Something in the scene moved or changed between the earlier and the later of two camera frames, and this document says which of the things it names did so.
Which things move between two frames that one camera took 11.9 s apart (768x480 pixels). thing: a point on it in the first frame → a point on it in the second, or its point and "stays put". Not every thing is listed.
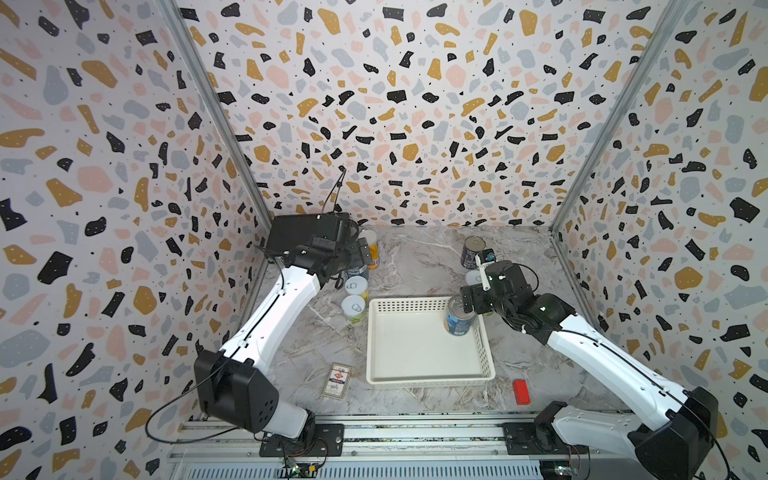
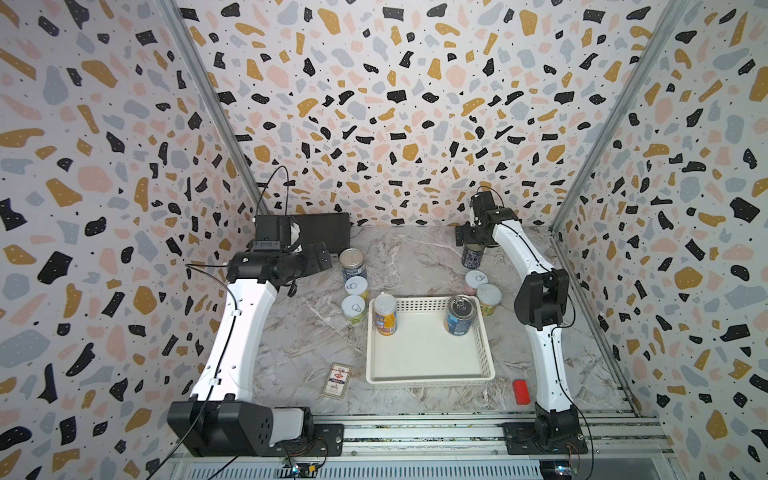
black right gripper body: x=484 y=301 → x=469 y=234
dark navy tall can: x=472 y=246 stays put
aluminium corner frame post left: x=183 y=31 stays put
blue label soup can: x=458 y=321 stays put
